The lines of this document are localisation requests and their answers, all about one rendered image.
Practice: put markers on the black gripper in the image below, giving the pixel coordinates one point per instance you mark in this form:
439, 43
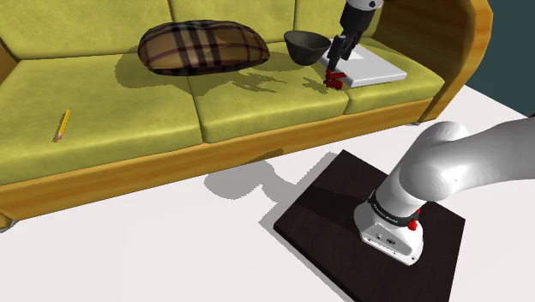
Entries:
355, 19

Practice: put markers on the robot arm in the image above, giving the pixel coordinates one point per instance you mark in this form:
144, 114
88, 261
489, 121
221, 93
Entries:
439, 167

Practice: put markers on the small red toy figure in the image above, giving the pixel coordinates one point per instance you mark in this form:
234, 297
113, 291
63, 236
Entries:
334, 79

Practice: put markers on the white flat book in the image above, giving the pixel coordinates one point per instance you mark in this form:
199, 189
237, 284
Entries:
367, 67

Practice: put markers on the dark grey bowl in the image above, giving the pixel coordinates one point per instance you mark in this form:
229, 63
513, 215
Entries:
306, 47

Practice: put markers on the brown plaid pillow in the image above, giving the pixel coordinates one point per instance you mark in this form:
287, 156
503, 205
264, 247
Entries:
202, 47

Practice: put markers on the dark robot stand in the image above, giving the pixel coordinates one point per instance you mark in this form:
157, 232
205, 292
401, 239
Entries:
334, 226

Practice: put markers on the yellow pencil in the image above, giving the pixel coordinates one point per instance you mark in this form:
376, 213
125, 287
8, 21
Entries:
63, 124

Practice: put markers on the yellow-green sofa with wooden frame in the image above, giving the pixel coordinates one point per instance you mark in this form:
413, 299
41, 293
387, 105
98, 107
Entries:
125, 104

